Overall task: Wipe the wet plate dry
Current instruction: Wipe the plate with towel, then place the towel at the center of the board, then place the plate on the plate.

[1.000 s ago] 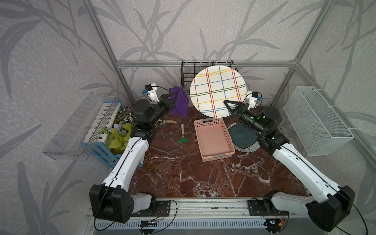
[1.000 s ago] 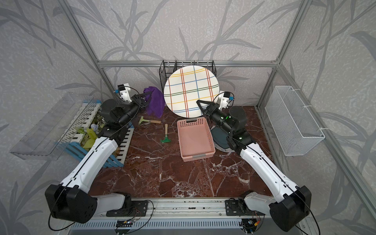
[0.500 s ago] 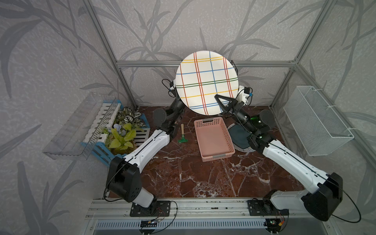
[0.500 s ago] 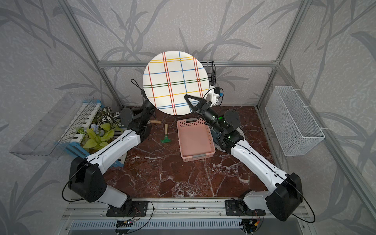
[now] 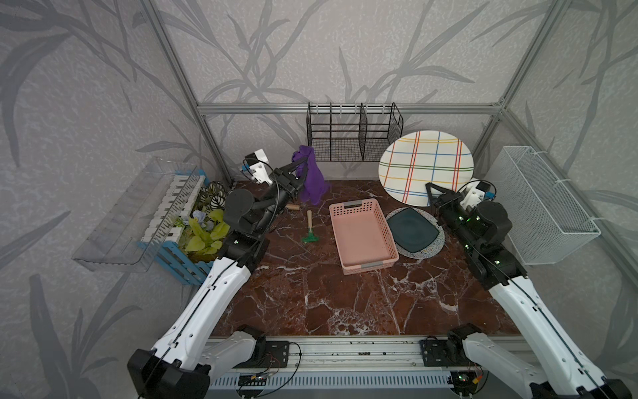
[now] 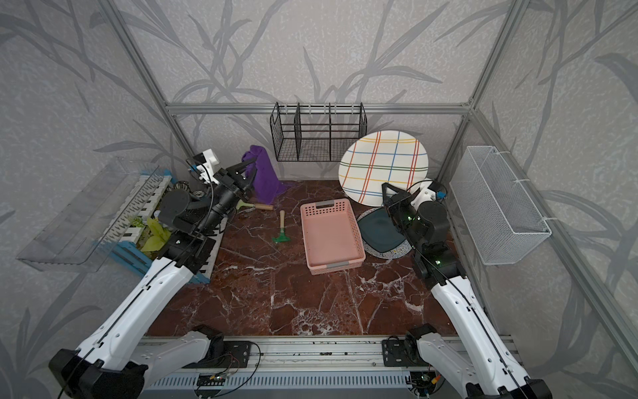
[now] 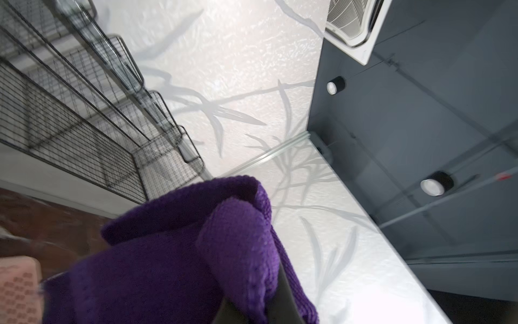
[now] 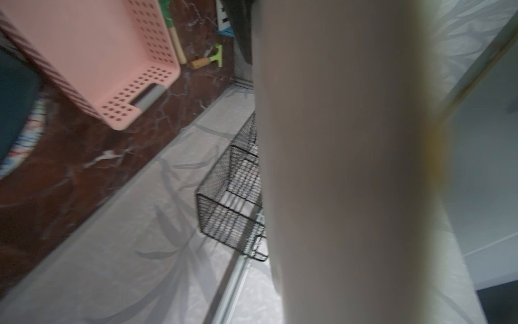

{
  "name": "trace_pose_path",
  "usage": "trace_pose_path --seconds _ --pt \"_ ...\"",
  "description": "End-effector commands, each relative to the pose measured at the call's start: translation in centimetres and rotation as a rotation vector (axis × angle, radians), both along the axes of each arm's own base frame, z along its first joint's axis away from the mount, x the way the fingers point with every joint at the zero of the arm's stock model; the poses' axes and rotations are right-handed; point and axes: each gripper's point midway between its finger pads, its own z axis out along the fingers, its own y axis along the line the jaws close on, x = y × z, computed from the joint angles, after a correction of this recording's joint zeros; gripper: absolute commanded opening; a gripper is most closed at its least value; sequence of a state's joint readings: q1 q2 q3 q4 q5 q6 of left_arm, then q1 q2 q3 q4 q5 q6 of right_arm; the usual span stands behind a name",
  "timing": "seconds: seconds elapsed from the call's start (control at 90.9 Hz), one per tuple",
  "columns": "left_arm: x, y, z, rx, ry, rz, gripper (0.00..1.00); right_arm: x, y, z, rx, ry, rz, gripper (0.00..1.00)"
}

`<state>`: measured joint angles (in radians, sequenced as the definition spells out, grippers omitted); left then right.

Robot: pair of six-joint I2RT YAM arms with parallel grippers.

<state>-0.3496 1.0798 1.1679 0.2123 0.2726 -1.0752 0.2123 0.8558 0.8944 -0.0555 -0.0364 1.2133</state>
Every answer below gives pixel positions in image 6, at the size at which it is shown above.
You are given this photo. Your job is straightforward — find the purple microfiber cloth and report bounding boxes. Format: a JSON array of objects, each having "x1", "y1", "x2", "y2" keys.
[{"x1": 242, "y1": 146, "x2": 288, "y2": 204}]

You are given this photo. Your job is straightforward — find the colourful squiggle round plate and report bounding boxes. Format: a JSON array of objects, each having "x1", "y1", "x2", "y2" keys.
[{"x1": 356, "y1": 206, "x2": 415, "y2": 260}]

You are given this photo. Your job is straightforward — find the dark teal square plate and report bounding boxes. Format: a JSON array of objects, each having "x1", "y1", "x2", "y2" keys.
[{"x1": 357, "y1": 208, "x2": 407, "y2": 254}]

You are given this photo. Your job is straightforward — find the white plaid striped plate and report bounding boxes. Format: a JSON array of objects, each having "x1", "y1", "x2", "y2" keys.
[{"x1": 338, "y1": 131, "x2": 432, "y2": 207}]

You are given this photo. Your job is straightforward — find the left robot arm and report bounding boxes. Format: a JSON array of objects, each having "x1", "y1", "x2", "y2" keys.
[{"x1": 48, "y1": 159, "x2": 257, "y2": 398}]

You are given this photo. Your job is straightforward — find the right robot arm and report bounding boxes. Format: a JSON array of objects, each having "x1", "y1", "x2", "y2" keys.
[{"x1": 381, "y1": 182, "x2": 553, "y2": 398}]

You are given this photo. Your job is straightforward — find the light green hoe tool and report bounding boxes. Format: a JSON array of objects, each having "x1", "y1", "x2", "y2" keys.
[{"x1": 235, "y1": 200, "x2": 274, "y2": 211}]

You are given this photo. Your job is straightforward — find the pink plastic basket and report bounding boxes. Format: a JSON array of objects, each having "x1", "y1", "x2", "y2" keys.
[{"x1": 300, "y1": 199, "x2": 366, "y2": 275}]

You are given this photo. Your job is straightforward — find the green artificial plant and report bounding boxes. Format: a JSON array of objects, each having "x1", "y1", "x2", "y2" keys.
[{"x1": 130, "y1": 180, "x2": 213, "y2": 263}]

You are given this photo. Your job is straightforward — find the blue white wooden crate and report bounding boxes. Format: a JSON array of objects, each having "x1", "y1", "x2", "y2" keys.
[{"x1": 94, "y1": 168, "x2": 229, "y2": 285}]

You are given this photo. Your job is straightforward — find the clear acrylic shelf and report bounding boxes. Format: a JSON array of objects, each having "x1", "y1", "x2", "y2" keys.
[{"x1": 17, "y1": 157, "x2": 170, "y2": 273}]

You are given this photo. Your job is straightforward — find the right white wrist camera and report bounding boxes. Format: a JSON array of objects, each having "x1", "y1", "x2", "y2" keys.
[{"x1": 409, "y1": 179, "x2": 448, "y2": 210}]

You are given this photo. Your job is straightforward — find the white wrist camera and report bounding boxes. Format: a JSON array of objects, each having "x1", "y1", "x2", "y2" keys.
[
  {"x1": 409, "y1": 179, "x2": 448, "y2": 210},
  {"x1": 191, "y1": 149, "x2": 219, "y2": 184}
]

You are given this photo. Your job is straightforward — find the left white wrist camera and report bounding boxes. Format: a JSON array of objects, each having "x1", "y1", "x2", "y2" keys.
[{"x1": 191, "y1": 149, "x2": 219, "y2": 184}]

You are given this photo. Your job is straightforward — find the black wire wall basket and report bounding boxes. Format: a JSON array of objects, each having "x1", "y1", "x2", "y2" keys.
[{"x1": 269, "y1": 103, "x2": 368, "y2": 162}]

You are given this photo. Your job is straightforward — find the white mesh wall basket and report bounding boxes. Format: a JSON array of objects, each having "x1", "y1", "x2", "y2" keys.
[{"x1": 451, "y1": 146, "x2": 552, "y2": 265}]

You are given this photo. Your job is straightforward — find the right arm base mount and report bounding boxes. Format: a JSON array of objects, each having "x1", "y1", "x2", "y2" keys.
[{"x1": 381, "y1": 335, "x2": 449, "y2": 370}]

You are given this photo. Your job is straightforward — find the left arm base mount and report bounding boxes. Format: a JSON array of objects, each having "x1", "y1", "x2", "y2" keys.
[{"x1": 184, "y1": 341, "x2": 252, "y2": 369}]

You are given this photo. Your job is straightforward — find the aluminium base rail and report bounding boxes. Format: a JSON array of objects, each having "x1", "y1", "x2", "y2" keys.
[{"x1": 101, "y1": 335, "x2": 524, "y2": 375}]

